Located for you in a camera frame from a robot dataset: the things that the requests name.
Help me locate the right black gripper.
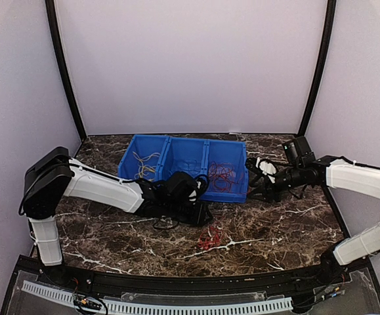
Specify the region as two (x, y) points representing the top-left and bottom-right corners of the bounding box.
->
(247, 164), (304, 203)

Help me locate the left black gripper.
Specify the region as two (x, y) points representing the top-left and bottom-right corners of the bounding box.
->
(165, 200), (213, 227)

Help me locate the blue cable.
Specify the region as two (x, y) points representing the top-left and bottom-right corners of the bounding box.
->
(176, 157), (203, 175)

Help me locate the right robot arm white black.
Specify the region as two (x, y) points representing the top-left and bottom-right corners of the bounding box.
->
(245, 156), (380, 285)

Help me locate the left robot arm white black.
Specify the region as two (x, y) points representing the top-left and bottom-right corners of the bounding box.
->
(18, 146), (213, 286)

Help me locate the right blue storage bin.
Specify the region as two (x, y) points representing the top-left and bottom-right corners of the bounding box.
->
(202, 140), (249, 203)

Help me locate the blue storage bin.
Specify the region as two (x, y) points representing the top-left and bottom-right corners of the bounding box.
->
(117, 135), (169, 182)
(202, 140), (249, 203)
(158, 137), (208, 180)

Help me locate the middle blue storage bin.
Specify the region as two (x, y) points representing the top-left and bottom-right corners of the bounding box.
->
(158, 137), (208, 180)

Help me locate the left blue storage bin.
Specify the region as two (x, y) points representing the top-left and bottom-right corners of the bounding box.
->
(117, 135), (169, 182)

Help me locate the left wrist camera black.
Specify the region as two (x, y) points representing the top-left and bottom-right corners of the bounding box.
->
(165, 171), (199, 203)

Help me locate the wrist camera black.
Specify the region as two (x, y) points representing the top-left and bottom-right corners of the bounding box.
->
(282, 136), (316, 167)
(165, 171), (199, 203)

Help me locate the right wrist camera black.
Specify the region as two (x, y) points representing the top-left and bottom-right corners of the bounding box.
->
(282, 136), (316, 167)

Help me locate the black front rail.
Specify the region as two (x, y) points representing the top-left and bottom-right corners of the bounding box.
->
(12, 259), (374, 298)

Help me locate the white slotted cable duct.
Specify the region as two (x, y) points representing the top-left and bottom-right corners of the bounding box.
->
(22, 280), (293, 314)

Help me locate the right black frame post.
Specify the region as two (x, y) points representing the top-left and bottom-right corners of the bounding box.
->
(297, 0), (337, 137)

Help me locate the black frame post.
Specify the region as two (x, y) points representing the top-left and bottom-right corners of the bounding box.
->
(297, 0), (337, 137)
(45, 0), (87, 142)

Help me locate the left black frame post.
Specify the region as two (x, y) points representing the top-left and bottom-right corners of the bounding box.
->
(45, 0), (87, 142)

